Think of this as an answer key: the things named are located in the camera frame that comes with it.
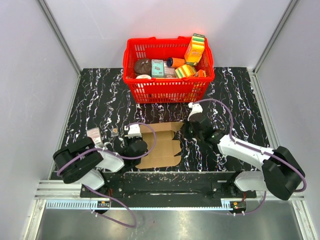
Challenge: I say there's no brown cardboard box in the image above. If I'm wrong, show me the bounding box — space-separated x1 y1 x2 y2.
136 122 183 170

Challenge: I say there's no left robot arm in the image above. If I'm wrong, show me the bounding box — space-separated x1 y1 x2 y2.
52 136 148 198

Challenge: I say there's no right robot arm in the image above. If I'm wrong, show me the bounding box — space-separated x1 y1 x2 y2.
181 113 306 201

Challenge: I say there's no yellow green striped box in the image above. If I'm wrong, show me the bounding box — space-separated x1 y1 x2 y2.
174 64 197 79

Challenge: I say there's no pink small box in basket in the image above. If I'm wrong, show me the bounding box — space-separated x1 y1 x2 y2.
163 61 176 78

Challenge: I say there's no teal snack box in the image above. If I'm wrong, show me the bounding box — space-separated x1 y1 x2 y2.
151 59 164 78

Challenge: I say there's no small clear plastic bag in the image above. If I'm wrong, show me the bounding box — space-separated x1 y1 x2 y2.
110 128 119 137

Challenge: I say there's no red plastic shopping basket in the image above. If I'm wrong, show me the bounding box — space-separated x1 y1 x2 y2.
122 36 215 104

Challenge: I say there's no small orange packet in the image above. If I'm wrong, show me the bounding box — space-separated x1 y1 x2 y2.
193 69 207 78

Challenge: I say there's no orange tube with blue cap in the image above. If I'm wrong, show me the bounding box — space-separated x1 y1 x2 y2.
166 57 186 68

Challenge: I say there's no white round lid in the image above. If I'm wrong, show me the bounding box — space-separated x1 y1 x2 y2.
136 74 152 80

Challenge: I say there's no brown round cookie pack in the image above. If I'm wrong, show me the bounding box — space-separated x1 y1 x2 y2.
134 58 152 75

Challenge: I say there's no tall orange yellow carton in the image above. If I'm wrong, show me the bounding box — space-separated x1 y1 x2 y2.
184 33 205 66

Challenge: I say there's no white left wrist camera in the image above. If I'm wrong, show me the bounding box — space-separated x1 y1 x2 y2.
125 124 142 139

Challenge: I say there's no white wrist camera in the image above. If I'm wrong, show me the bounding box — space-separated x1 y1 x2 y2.
125 124 142 139
187 102 204 122

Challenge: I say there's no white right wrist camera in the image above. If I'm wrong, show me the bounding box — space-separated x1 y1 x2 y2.
187 102 204 122

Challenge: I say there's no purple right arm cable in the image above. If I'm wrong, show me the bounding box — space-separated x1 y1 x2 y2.
189 98 308 216

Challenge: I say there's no aluminium frame rail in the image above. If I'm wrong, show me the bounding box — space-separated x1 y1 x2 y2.
36 0 82 75

